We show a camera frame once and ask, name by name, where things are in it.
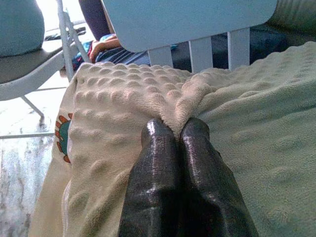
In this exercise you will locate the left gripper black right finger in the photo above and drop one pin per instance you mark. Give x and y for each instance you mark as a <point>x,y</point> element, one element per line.
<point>205,177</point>

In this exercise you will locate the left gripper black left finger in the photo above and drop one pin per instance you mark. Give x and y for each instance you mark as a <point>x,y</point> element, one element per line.
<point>153,172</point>

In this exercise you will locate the bumpy plush pillow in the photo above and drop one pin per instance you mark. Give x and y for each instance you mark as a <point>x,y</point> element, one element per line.
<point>118,98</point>

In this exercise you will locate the green upholstered sofa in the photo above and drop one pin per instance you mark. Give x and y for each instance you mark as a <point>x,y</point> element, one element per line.
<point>296,14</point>

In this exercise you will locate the dark blue mattress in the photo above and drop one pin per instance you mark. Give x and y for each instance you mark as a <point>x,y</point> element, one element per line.
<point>266,44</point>

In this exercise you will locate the light blue plastic child chair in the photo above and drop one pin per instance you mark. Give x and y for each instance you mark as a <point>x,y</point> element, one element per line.
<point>185,19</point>

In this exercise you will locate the grey blue padded folding chair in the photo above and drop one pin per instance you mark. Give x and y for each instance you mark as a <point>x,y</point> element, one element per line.
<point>19,24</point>

